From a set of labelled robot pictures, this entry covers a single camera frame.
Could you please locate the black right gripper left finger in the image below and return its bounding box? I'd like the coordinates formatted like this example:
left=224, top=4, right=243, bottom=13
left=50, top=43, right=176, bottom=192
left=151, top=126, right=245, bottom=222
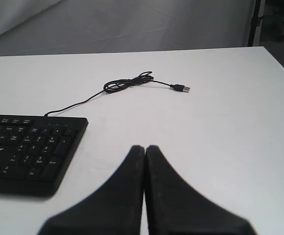
left=39, top=145, right=145, bottom=235

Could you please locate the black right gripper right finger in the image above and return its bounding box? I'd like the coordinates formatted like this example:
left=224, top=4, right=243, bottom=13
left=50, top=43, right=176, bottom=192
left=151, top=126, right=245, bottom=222
left=144, top=145, right=256, bottom=235

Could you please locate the black acer keyboard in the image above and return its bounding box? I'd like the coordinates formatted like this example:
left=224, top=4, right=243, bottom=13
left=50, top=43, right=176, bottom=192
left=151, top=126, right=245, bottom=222
left=0, top=114, right=89, bottom=198

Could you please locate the black stand pole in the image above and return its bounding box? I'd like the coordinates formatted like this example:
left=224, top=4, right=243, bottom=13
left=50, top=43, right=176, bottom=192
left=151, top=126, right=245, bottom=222
left=247, top=0, right=266, bottom=47

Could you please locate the grey backdrop cloth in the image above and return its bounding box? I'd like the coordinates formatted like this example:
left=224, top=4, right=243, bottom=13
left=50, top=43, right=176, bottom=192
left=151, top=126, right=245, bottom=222
left=0, top=0, right=255, bottom=56

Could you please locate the black keyboard usb cable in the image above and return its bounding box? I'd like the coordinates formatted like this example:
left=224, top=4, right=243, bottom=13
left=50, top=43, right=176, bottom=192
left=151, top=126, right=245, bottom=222
left=44, top=71, right=191, bottom=118

